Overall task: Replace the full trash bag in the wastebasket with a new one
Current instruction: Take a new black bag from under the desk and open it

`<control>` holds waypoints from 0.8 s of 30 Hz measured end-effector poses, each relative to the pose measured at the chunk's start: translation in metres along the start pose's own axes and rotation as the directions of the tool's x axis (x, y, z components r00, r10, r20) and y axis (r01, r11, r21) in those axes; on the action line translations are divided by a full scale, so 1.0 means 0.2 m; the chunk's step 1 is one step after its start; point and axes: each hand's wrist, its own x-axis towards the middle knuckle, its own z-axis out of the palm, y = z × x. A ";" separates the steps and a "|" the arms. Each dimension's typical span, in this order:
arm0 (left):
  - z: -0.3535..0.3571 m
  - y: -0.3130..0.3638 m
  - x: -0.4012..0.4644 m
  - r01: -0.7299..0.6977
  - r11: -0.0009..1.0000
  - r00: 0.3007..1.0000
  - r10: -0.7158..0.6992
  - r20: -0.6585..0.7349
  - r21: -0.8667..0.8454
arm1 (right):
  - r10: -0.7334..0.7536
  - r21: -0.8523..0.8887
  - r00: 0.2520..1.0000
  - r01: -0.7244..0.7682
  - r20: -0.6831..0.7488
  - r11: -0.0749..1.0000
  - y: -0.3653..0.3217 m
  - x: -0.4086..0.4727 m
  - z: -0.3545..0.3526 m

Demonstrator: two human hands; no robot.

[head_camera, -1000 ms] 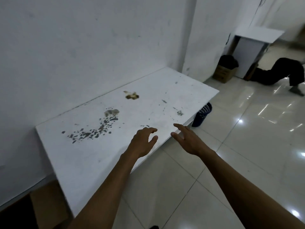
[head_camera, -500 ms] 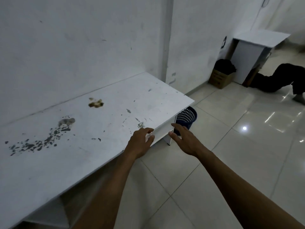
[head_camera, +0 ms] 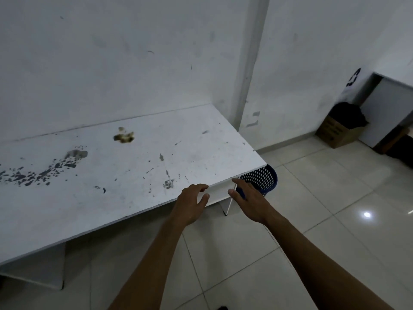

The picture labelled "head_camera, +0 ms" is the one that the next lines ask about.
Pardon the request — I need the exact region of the person's right hand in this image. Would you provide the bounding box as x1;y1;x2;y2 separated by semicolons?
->
227;179;276;226

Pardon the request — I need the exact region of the person's left hand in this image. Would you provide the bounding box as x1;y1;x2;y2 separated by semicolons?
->
172;183;210;226

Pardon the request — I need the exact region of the person's right forearm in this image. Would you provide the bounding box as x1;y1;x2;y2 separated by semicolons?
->
263;210;397;310

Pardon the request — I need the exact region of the person's left forearm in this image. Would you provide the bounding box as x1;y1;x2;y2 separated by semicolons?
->
108;215;208;310

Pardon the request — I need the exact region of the blue perforated waste basket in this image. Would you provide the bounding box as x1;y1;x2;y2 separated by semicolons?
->
238;164;278;198

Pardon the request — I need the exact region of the white table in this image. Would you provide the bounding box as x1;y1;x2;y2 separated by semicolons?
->
0;104;268;290

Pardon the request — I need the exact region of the yellow food residue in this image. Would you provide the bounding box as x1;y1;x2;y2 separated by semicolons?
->
113;127;135;144

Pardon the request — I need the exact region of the brown cardboard box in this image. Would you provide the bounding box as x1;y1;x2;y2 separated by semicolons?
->
315;114;366;149

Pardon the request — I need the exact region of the black cloth bundle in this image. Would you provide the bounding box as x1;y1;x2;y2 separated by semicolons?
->
330;102;369;129

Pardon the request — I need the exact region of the white cabinet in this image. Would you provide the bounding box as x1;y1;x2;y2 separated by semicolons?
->
358;72;413;149

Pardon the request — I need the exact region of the black bag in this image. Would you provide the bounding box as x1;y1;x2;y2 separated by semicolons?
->
386;135;413;169

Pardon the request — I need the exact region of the black wall sticker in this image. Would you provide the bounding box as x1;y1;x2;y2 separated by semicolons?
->
345;68;361;87

